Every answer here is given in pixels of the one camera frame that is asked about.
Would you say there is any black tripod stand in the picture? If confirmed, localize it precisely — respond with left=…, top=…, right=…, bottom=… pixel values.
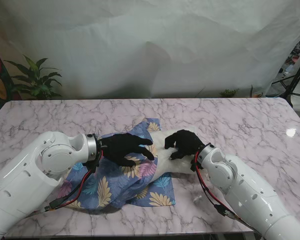
left=271, top=42, right=300, bottom=109

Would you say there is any small green plant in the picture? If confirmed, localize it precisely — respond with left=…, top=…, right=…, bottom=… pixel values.
left=218, top=88, right=240, bottom=99

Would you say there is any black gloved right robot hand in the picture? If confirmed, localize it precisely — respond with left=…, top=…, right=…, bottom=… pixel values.
left=163, top=129, right=206, bottom=160

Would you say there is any red black left arm cable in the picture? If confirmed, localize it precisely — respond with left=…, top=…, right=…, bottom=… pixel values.
left=32, top=147, right=105, bottom=216

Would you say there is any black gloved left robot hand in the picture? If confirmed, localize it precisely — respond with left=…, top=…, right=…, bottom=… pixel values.
left=99, top=132, right=156, bottom=168

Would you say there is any red black arm cable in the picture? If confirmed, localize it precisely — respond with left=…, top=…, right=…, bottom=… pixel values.
left=189, top=151, right=253, bottom=227
left=32, top=147, right=105, bottom=216

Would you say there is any large green leafy plant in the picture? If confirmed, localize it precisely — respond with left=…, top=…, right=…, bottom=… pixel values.
left=3, top=54, right=63, bottom=100

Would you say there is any white backdrop sheet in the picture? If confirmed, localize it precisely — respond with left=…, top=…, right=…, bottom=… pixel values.
left=0, top=0, right=300, bottom=101

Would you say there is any small orange pot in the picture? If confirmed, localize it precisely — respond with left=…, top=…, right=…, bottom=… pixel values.
left=250, top=84, right=265, bottom=99

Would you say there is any white pillow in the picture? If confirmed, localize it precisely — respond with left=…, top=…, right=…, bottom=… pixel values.
left=149, top=125, right=206, bottom=175

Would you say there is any red black right arm cable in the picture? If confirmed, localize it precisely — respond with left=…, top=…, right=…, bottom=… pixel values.
left=189, top=151, right=253, bottom=227

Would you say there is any purple floral pillowcase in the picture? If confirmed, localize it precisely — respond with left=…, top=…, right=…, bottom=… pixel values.
left=56, top=117, right=177, bottom=211

